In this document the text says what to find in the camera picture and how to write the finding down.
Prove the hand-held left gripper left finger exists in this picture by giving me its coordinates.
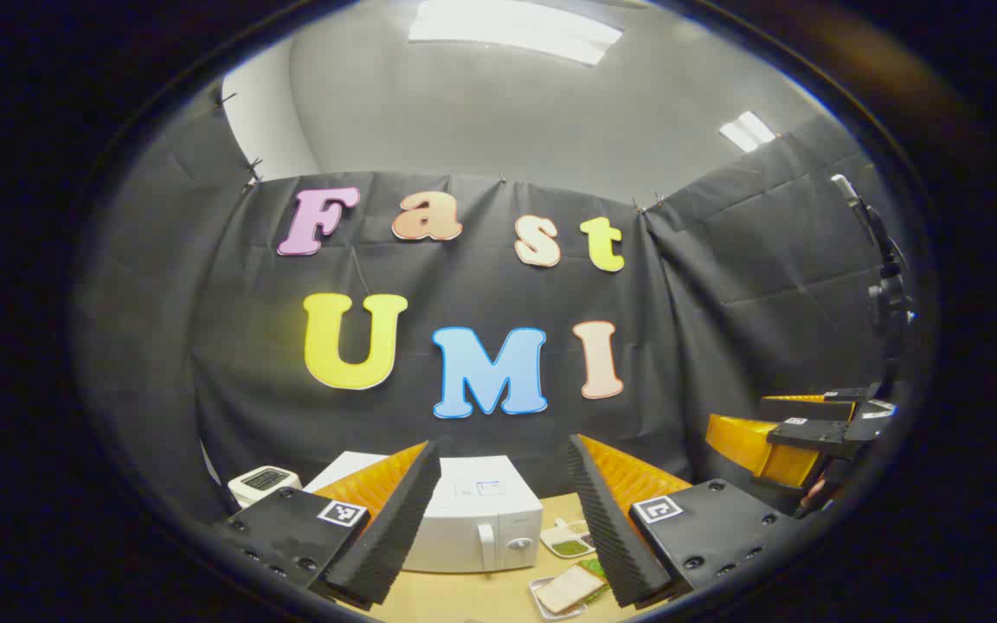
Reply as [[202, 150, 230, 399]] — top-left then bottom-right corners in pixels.
[[213, 440, 443, 611]]

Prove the toast sandwich with lettuce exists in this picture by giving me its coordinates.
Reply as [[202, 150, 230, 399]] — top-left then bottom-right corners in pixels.
[[536, 558, 610, 615]]

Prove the white rectangular tray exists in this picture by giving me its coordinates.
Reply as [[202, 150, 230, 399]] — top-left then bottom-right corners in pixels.
[[529, 562, 612, 622]]

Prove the white toaster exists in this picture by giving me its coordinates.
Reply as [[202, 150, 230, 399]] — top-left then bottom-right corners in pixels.
[[228, 466, 303, 510]]

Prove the black tripod stand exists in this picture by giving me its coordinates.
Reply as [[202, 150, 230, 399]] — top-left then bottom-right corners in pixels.
[[830, 173, 917, 399]]

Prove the white divided dish of beans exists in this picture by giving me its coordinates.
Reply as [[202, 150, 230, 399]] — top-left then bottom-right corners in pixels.
[[540, 517, 596, 559]]

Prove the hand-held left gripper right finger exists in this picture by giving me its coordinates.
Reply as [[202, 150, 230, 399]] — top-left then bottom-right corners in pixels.
[[566, 433, 798, 609]]

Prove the white microwave oven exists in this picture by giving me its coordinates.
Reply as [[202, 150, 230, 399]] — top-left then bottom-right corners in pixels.
[[304, 450, 544, 574]]

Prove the large ceiling light panel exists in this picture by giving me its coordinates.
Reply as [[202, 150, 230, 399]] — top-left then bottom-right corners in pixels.
[[409, 0, 623, 66]]

